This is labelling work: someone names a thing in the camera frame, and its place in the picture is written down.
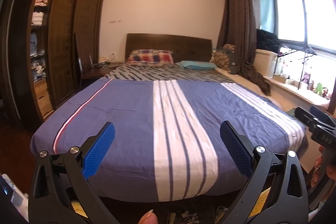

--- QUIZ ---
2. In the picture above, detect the white storage box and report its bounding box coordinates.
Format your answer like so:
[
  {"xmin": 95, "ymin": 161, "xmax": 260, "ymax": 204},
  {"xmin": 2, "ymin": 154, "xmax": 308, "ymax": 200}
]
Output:
[{"xmin": 253, "ymin": 49, "xmax": 278, "ymax": 78}]

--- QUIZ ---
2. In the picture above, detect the dark brown curtain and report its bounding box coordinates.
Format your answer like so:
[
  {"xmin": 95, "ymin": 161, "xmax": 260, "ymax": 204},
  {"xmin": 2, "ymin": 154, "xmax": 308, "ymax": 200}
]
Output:
[{"xmin": 217, "ymin": 0, "xmax": 270, "ymax": 96}]

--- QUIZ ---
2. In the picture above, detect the window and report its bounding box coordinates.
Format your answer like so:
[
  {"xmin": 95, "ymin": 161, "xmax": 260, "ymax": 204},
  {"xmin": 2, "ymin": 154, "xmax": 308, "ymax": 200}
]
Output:
[{"xmin": 259, "ymin": 0, "xmax": 335, "ymax": 55}]

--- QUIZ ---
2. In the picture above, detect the green frog toy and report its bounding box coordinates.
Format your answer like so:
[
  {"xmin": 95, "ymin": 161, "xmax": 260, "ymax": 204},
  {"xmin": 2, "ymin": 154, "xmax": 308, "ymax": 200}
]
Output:
[{"xmin": 315, "ymin": 83, "xmax": 324, "ymax": 96}]

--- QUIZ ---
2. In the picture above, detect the person's right hand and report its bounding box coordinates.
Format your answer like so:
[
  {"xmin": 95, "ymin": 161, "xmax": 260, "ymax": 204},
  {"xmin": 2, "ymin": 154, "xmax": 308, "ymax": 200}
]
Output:
[{"xmin": 310, "ymin": 146, "xmax": 336, "ymax": 187}]

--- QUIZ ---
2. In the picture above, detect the brown patterned cushion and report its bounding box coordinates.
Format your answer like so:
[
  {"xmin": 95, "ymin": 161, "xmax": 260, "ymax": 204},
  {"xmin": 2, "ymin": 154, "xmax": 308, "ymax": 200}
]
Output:
[{"xmin": 210, "ymin": 44, "xmax": 238, "ymax": 75}]

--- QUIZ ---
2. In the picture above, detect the person's left hand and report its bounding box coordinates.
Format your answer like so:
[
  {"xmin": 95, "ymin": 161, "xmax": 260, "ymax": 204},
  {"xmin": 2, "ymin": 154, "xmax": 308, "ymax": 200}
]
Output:
[{"xmin": 138, "ymin": 210, "xmax": 158, "ymax": 224}]

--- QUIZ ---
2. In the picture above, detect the plaid red blue pillow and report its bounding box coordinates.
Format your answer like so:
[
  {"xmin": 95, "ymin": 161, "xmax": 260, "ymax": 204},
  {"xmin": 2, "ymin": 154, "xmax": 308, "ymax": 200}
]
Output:
[{"xmin": 126, "ymin": 50, "xmax": 174, "ymax": 67}]

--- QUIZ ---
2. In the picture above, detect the black white zigzag blanket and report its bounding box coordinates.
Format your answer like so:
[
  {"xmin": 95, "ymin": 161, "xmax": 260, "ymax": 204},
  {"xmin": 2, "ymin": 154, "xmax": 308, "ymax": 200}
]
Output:
[{"xmin": 104, "ymin": 64, "xmax": 234, "ymax": 83}]

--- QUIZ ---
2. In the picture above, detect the dark wooden headboard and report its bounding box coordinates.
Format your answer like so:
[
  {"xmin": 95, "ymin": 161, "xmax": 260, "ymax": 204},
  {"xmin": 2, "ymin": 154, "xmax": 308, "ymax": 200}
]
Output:
[{"xmin": 125, "ymin": 34, "xmax": 213, "ymax": 63}]

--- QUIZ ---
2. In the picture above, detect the teal pillow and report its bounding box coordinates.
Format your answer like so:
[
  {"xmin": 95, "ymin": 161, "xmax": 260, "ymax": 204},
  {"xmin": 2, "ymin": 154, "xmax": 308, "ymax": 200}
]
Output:
[{"xmin": 177, "ymin": 60, "xmax": 217, "ymax": 71}]

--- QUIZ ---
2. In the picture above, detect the dark wooden wardrobe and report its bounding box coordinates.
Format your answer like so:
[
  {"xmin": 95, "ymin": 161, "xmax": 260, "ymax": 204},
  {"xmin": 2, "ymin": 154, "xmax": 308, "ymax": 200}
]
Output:
[{"xmin": 1, "ymin": 0, "xmax": 103, "ymax": 129}]

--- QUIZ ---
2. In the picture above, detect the blue striped bed cover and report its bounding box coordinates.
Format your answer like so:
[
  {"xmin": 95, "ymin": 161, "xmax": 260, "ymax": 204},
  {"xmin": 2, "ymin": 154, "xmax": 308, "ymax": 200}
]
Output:
[{"xmin": 30, "ymin": 79, "xmax": 308, "ymax": 202}]

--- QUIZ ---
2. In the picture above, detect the dark wooden nightstand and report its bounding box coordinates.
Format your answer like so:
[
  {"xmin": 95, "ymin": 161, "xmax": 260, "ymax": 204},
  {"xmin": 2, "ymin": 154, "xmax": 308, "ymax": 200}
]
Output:
[{"xmin": 79, "ymin": 63, "xmax": 122, "ymax": 90}]

